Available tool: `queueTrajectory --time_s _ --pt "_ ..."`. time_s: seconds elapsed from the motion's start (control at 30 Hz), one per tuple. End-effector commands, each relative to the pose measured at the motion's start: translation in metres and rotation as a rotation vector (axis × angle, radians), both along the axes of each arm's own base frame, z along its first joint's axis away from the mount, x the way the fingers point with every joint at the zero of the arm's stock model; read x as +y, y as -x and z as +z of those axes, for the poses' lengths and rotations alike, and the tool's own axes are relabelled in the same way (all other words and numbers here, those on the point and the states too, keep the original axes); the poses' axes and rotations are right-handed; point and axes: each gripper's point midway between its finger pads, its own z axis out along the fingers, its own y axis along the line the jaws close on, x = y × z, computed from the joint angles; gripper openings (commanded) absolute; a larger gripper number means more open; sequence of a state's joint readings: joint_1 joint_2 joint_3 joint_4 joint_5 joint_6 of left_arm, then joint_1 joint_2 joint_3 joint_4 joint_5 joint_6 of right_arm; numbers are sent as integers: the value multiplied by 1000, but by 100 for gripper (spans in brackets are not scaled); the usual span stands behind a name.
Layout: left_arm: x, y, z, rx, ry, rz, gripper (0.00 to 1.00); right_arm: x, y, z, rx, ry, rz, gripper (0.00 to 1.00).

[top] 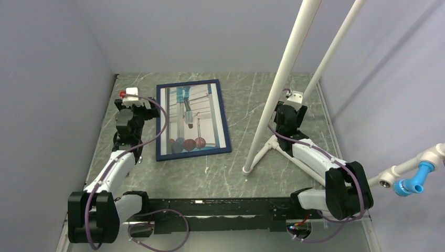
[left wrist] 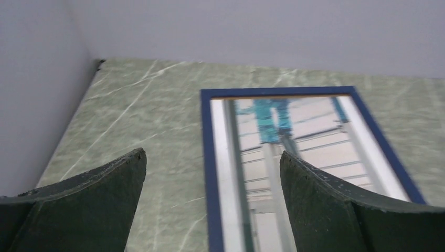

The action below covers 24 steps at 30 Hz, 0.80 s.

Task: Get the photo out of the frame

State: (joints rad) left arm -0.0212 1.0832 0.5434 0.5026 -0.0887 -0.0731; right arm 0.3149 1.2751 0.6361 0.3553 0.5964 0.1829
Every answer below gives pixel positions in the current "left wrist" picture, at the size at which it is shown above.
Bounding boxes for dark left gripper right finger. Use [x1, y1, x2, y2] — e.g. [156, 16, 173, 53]
[280, 151, 444, 252]

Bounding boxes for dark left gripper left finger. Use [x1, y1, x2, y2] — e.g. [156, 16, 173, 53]
[1, 148, 146, 251]

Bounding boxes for blue wooden picture frame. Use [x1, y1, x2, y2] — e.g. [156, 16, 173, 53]
[200, 86, 425, 251]

